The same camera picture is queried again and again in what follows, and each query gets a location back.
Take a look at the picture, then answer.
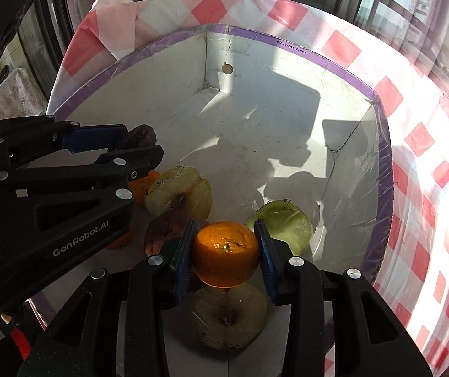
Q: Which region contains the small orange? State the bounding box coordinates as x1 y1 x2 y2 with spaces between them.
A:
128 170 161 206

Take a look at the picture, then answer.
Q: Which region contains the yellow fruit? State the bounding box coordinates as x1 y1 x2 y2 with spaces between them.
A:
144 165 213 220

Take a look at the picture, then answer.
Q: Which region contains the small orange tangerine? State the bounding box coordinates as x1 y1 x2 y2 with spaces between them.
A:
193 221 259 288

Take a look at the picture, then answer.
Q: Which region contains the brown apple slice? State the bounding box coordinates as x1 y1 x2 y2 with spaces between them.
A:
191 283 267 350

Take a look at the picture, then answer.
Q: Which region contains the green melon half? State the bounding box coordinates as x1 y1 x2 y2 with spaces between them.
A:
246 199 313 255

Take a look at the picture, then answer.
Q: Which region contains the large orange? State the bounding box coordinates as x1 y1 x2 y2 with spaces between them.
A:
105 227 136 250

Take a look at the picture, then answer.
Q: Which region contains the dark round fruit left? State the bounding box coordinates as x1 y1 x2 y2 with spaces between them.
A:
123 124 157 149

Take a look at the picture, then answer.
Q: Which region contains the dark red apple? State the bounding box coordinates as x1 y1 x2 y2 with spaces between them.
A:
143 209 209 257

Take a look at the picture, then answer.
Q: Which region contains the red white checkered tablecloth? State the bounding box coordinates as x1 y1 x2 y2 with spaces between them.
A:
47 0 449 376

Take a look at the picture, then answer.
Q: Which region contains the purple cardboard box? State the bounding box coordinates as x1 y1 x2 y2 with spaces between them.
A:
24 23 395 377

